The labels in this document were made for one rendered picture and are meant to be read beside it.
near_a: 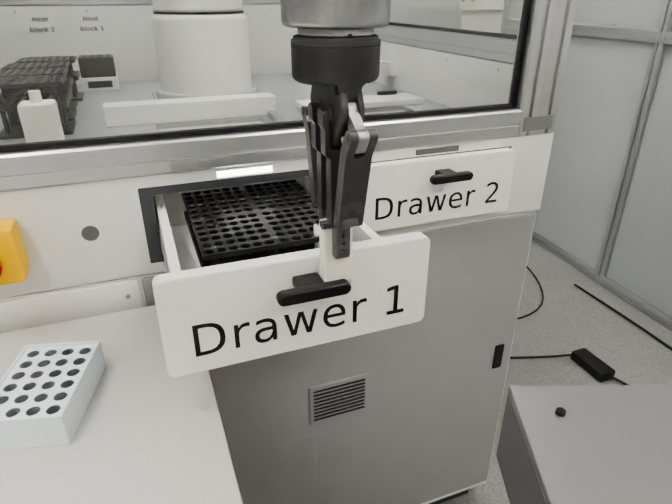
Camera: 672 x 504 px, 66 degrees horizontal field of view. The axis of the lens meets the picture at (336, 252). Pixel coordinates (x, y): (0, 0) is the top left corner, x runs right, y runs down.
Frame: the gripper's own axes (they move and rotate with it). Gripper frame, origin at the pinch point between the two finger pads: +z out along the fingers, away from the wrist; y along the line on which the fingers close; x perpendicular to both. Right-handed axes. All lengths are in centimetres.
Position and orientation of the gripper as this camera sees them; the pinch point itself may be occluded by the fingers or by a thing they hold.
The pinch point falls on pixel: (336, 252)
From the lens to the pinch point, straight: 52.1
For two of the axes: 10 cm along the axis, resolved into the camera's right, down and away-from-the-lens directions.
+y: -3.6, -4.1, 8.4
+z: 0.0, 9.0, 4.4
